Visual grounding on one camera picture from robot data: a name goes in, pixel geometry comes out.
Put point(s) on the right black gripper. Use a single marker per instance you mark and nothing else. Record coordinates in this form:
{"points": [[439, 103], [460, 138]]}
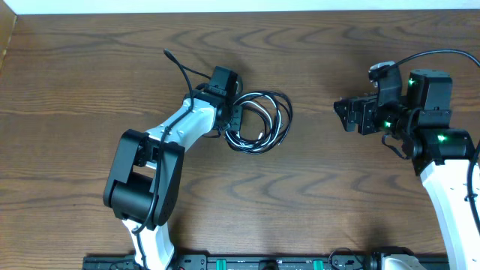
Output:
{"points": [[366, 105]]}

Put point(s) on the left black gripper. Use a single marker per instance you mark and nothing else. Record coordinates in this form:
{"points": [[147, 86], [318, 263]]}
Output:
{"points": [[237, 125]]}

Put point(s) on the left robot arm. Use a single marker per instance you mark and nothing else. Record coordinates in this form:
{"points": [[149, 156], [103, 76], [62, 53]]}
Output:
{"points": [[143, 183]]}

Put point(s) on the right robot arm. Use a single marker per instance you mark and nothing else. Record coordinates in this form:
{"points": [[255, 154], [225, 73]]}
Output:
{"points": [[443, 157]]}

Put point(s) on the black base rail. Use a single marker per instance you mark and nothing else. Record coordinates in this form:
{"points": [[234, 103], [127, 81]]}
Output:
{"points": [[203, 262]]}

